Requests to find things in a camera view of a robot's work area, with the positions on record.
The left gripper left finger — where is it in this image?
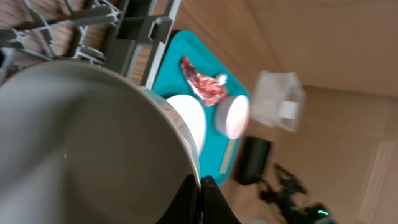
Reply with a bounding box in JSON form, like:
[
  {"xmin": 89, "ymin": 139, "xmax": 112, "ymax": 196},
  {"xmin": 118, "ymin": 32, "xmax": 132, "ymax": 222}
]
[{"xmin": 156, "ymin": 174, "xmax": 198, "ymax": 224}]

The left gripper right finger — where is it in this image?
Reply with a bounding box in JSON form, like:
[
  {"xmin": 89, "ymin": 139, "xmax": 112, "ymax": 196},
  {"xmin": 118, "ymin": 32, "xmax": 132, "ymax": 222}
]
[{"xmin": 201, "ymin": 175, "xmax": 241, "ymax": 224}]

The grey green bowl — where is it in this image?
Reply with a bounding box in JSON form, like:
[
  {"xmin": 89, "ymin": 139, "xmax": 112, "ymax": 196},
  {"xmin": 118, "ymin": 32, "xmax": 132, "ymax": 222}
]
[{"xmin": 1, "ymin": 61, "xmax": 200, "ymax": 223}]

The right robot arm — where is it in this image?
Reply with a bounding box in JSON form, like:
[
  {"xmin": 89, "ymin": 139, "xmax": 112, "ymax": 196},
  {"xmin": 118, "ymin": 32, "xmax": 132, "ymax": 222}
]
[{"xmin": 259, "ymin": 164, "xmax": 337, "ymax": 224}]

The left wooden chopstick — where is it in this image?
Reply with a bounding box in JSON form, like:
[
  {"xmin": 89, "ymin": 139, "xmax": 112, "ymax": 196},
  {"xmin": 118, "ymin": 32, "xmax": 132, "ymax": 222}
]
[{"xmin": 219, "ymin": 139, "xmax": 236, "ymax": 174}]

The teal serving tray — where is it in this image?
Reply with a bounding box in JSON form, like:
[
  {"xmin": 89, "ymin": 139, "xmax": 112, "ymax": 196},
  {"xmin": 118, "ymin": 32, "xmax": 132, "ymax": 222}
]
[{"xmin": 152, "ymin": 30, "xmax": 251, "ymax": 185}]

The black rectangular tray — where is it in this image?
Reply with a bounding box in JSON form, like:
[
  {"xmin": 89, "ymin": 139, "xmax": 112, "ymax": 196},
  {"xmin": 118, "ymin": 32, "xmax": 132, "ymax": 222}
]
[{"xmin": 235, "ymin": 136, "xmax": 272, "ymax": 185}]

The pink white bowl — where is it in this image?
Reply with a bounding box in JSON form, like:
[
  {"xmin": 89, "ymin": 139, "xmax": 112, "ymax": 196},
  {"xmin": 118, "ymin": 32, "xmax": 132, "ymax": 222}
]
[{"xmin": 214, "ymin": 95, "xmax": 250, "ymax": 139}]

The large white round plate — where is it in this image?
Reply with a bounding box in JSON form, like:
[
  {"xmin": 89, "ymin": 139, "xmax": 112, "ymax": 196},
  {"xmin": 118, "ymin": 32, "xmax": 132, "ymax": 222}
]
[{"xmin": 166, "ymin": 95, "xmax": 207, "ymax": 155}]

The red crumpled snack wrapper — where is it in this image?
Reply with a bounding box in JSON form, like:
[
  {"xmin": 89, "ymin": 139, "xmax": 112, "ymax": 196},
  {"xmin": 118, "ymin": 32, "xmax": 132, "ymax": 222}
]
[{"xmin": 180, "ymin": 56, "xmax": 228, "ymax": 107}]

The clear plastic bin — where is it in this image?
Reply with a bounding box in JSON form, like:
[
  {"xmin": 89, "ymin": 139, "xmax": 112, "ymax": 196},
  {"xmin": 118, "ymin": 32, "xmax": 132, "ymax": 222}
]
[{"xmin": 251, "ymin": 70, "xmax": 306, "ymax": 132}]

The grey plastic dish rack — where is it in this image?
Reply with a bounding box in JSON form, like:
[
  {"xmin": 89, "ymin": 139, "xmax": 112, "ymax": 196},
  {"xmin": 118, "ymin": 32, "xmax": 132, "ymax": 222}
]
[{"xmin": 1, "ymin": 0, "xmax": 181, "ymax": 89}]

